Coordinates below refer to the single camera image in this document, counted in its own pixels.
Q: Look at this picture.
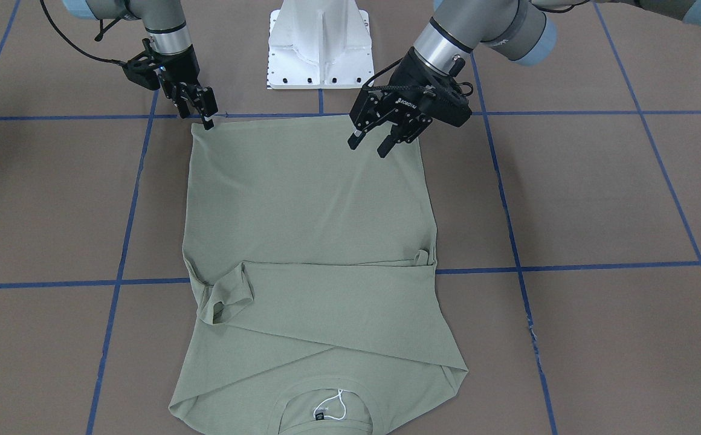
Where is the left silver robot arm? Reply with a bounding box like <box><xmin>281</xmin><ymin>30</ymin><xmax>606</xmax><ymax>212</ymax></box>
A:
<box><xmin>347</xmin><ymin>1</ymin><xmax>581</xmax><ymax>157</ymax></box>

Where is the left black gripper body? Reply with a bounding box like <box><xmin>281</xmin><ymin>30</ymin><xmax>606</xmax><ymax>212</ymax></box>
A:
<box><xmin>350</xmin><ymin>48</ymin><xmax>446</xmax><ymax>124</ymax></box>

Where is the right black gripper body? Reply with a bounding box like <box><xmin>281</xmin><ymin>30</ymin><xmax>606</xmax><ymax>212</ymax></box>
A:
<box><xmin>155</xmin><ymin>47</ymin><xmax>199</xmax><ymax>101</ymax></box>

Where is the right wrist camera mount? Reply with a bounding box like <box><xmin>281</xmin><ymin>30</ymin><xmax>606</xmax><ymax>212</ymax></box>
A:
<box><xmin>121</xmin><ymin>51</ymin><xmax>161</xmax><ymax>91</ymax></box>

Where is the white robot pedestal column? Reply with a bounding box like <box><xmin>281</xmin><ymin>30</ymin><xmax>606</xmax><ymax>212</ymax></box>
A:
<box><xmin>266</xmin><ymin>1</ymin><xmax>373</xmax><ymax>90</ymax></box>

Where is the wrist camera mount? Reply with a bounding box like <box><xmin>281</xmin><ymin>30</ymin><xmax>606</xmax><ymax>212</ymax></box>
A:
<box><xmin>121</xmin><ymin>51</ymin><xmax>161</xmax><ymax>91</ymax></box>
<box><xmin>420</xmin><ymin>55</ymin><xmax>474</xmax><ymax>127</ymax></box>

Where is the olive green long-sleeve shirt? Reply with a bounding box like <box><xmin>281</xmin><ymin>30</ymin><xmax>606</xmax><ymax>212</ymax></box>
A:
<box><xmin>169</xmin><ymin>116</ymin><xmax>468</xmax><ymax>434</ymax></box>

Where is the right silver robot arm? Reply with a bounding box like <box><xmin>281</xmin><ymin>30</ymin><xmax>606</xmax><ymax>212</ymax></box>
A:
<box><xmin>40</xmin><ymin>1</ymin><xmax>218</xmax><ymax>130</ymax></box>

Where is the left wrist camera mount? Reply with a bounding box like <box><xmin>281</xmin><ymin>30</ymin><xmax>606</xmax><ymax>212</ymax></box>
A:
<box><xmin>420</xmin><ymin>55</ymin><xmax>474</xmax><ymax>127</ymax></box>

